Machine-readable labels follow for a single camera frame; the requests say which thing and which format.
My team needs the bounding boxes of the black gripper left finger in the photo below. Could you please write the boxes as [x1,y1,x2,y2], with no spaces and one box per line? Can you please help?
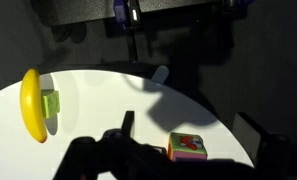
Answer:
[52,136,104,180]

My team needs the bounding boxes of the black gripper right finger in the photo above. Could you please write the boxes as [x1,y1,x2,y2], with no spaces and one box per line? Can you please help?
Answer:
[121,111,135,138]

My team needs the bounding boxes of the light green flat block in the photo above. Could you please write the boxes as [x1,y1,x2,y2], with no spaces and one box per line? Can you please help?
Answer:
[41,90,60,119]

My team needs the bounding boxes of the yellow toy banana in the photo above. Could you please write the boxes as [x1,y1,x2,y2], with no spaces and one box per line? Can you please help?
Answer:
[20,69,47,143]

